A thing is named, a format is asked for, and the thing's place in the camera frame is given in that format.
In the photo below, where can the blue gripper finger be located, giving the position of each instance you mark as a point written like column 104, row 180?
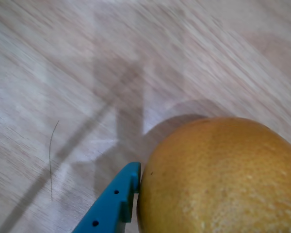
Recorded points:
column 109, row 206

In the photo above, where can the large pebbly orange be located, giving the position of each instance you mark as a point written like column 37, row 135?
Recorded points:
column 223, row 182

